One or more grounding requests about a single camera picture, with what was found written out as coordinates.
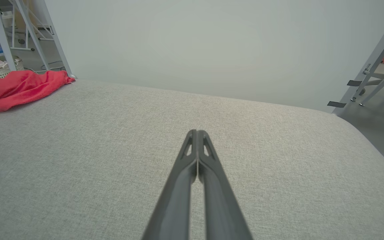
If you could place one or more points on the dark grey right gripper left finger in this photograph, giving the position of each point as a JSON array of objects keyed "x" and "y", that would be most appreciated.
[{"x": 175, "y": 200}]

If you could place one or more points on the white woven laundry basket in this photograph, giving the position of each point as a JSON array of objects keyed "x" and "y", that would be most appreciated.
[{"x": 2, "y": 72}]

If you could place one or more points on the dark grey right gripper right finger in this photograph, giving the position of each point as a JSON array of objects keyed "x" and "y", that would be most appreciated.
[{"x": 222, "y": 206}]

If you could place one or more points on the white metal stand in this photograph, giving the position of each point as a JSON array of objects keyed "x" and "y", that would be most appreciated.
[{"x": 13, "y": 33}]

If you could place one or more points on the red white basketball jersey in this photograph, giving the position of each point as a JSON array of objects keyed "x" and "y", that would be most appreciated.
[{"x": 18, "y": 88}]

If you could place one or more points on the black tape strip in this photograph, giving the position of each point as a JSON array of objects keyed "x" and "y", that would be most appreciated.
[
  {"x": 336, "y": 104},
  {"x": 354, "y": 83}
]

